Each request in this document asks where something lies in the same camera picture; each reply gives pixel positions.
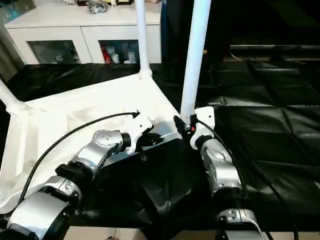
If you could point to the white plastic table leg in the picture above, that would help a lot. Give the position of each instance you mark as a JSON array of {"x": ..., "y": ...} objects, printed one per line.
[
  {"x": 143, "y": 37},
  {"x": 5, "y": 197},
  {"x": 7, "y": 96},
  {"x": 195, "y": 62}
]

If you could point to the white plastic table top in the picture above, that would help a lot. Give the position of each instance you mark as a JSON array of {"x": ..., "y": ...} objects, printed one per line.
[{"x": 75, "y": 100}]

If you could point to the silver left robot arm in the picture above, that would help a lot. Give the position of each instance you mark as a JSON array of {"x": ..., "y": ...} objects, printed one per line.
[{"x": 100, "y": 145}]

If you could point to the black mat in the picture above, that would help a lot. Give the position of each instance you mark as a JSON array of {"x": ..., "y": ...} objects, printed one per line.
[{"x": 262, "y": 125}]

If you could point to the black cabinet gold label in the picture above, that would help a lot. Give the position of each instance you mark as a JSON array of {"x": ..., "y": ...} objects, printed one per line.
[{"x": 220, "y": 30}]

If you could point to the black side table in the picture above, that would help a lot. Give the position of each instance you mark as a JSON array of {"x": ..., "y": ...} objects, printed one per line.
[{"x": 275, "y": 46}]

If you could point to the beige object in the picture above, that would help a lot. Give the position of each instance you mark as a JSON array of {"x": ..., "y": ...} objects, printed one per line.
[{"x": 153, "y": 1}]

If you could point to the white glass-door cabinet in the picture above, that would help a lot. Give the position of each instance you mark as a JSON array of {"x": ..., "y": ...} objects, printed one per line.
[{"x": 62, "y": 30}]

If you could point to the dark grey bundle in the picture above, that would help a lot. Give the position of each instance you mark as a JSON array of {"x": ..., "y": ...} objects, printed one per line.
[{"x": 98, "y": 6}]

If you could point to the grey curtain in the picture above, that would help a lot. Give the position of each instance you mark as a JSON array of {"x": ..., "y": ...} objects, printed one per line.
[{"x": 10, "y": 55}]

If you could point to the teal patterned strip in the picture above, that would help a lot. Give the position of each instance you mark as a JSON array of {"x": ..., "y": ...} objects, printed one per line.
[{"x": 7, "y": 11}]

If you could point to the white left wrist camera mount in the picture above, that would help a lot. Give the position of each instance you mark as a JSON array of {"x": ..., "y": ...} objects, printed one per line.
[{"x": 140, "y": 125}]

